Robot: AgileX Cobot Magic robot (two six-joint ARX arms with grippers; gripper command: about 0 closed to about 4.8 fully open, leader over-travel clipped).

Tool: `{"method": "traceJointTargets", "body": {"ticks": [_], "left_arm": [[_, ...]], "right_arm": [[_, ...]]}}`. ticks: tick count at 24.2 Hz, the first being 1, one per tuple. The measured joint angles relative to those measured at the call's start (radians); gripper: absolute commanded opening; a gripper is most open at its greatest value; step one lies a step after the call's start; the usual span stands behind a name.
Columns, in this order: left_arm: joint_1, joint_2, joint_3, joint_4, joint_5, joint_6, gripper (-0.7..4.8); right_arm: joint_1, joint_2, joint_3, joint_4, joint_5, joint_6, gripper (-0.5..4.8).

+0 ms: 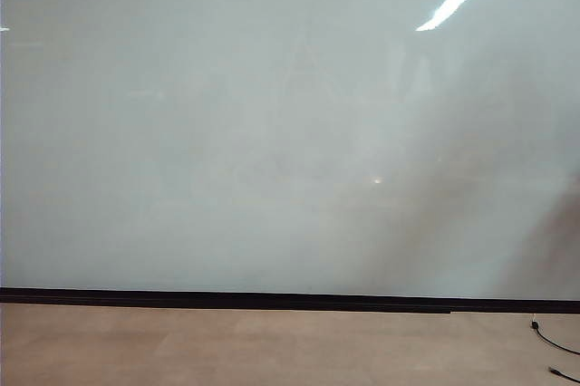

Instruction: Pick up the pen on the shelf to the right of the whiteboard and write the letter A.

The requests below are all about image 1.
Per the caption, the black whiteboard pen tray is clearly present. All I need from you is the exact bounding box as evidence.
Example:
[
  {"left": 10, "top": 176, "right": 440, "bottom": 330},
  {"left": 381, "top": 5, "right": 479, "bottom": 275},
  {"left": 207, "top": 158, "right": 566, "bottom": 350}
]
[{"left": 0, "top": 287, "right": 580, "bottom": 315}]

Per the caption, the white glass whiteboard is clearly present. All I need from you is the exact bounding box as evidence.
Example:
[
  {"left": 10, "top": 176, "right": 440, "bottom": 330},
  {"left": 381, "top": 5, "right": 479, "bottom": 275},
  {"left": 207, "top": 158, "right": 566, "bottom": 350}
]
[{"left": 0, "top": 0, "right": 580, "bottom": 302}]

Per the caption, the short black floor cable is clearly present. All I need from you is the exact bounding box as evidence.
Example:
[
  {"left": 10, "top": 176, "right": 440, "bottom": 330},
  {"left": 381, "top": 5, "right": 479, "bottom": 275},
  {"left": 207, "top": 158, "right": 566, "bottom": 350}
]
[{"left": 547, "top": 365, "right": 580, "bottom": 383}]

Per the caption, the black floor cable with plug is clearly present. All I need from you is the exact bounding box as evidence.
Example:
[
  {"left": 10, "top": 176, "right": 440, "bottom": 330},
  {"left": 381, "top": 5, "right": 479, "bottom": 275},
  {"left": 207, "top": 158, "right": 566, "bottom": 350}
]
[{"left": 528, "top": 313, "right": 580, "bottom": 356}]

